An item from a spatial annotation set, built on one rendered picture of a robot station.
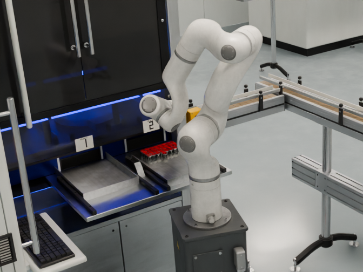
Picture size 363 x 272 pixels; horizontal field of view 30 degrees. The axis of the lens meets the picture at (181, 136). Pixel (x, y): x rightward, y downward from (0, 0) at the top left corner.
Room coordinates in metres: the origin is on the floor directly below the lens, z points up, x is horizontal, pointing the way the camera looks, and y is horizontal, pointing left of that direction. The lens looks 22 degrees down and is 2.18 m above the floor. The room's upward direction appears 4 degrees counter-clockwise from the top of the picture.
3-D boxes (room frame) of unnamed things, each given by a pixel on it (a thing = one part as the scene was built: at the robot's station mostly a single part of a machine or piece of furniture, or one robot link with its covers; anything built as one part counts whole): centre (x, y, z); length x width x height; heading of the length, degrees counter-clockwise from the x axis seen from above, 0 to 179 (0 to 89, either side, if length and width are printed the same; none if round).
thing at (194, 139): (2.31, -0.06, 1.16); 0.19 x 0.12 x 0.24; 151
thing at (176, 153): (2.87, 0.08, 0.90); 0.18 x 0.02 x 0.05; 119
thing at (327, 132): (3.30, -0.77, 0.46); 0.09 x 0.09 x 0.77; 29
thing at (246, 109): (3.38, -0.25, 0.92); 0.69 x 0.16 x 0.16; 119
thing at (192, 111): (3.12, -0.07, 0.99); 0.08 x 0.07 x 0.07; 29
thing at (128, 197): (2.75, 0.21, 0.87); 0.70 x 0.48 x 0.02; 119
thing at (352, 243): (3.30, -0.77, 0.07); 0.50 x 0.08 x 0.14; 119
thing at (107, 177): (2.73, 0.39, 0.90); 0.34 x 0.26 x 0.04; 29
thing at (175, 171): (2.80, 0.04, 0.90); 0.34 x 0.26 x 0.04; 29
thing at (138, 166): (2.68, 0.17, 0.91); 0.14 x 0.03 x 0.06; 29
